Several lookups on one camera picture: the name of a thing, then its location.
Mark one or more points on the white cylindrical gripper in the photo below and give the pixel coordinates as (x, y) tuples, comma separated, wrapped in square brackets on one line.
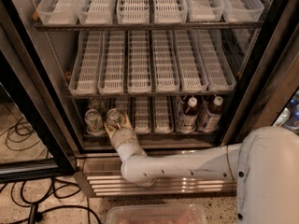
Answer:
[(123, 136)]

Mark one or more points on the green 7up can front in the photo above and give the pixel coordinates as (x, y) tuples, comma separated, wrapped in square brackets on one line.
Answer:
[(115, 119)]

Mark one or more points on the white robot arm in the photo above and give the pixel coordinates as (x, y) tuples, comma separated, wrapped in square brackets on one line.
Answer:
[(264, 166)]

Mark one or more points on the green soda can left front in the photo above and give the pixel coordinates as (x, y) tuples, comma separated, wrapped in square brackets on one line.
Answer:
[(94, 122)]

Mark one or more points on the green soda can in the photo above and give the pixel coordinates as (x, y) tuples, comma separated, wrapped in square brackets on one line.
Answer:
[(94, 122), (98, 104)]

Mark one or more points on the green soda can left rear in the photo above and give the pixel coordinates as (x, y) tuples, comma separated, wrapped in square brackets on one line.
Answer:
[(98, 104)]

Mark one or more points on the stainless fridge base grille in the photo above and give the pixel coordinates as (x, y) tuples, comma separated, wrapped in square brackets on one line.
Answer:
[(101, 176)]

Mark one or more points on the open glass fridge door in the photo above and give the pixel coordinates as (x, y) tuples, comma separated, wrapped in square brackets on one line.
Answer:
[(32, 67)]

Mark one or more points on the blue can behind right door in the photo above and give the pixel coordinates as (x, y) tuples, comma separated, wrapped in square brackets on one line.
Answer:
[(292, 123)]

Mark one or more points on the clear plastic tray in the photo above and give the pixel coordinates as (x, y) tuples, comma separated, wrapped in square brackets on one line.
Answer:
[(85, 71), (242, 10), (191, 71), (133, 11), (218, 71), (142, 115), (164, 61), (139, 74), (204, 10), (111, 71), (119, 106), (95, 12), (170, 11), (58, 12), (162, 115)]

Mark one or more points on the brown tea bottle left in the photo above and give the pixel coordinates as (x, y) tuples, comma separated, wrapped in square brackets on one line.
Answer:
[(187, 115)]

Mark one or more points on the brown tea bottle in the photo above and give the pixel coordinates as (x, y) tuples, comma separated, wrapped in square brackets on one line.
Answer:
[(187, 115), (211, 115)]

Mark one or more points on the clear plastic bin on floor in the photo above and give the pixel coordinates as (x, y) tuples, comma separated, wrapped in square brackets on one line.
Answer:
[(157, 214)]

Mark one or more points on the brown tea bottle right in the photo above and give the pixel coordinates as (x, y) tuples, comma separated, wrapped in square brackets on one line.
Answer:
[(211, 115)]

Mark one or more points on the middle wire shelf rail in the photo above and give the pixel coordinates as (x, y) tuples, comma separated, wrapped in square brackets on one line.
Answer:
[(148, 94)]

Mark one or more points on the wire shelf rail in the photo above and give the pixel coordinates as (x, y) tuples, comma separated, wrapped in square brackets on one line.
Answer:
[(151, 26), (148, 94)]

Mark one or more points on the top wire shelf rail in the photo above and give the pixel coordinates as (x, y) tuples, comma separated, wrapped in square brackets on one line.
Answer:
[(151, 26)]

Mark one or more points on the right fridge door frame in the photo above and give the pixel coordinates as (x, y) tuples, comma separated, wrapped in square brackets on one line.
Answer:
[(269, 77)]

